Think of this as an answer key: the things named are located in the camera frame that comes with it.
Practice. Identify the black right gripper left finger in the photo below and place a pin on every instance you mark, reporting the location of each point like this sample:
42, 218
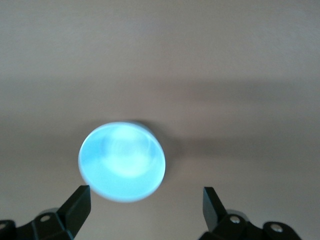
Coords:
72, 210

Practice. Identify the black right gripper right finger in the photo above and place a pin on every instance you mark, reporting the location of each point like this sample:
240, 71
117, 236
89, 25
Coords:
212, 212

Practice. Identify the light blue plastic bowl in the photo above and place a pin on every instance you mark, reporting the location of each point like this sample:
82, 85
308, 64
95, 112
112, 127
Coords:
122, 162

